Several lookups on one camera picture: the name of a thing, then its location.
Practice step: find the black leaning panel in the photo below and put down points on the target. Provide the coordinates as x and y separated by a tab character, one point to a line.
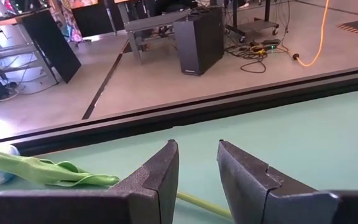
51	43

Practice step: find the black partition panel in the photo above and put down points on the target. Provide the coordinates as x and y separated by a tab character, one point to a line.
93	20

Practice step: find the black computer tower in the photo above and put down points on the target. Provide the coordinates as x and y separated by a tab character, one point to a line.
200	43

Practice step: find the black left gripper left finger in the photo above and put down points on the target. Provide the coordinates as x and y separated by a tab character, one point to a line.
89	208

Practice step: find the floral curtain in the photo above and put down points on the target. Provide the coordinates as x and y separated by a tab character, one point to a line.
70	25

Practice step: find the black wheeled cart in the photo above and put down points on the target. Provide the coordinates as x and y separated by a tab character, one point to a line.
253	26

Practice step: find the white artificial tulip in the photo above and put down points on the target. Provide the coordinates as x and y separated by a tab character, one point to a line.
26	168

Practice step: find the grey metal table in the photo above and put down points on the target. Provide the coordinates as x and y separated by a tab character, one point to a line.
154	23

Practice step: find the grey metal desk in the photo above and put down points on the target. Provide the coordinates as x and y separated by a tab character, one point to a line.
11	49

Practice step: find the black power strip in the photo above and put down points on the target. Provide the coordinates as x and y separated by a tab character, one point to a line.
267	43

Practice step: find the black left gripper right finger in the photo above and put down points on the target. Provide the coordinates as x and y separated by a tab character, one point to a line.
259	202

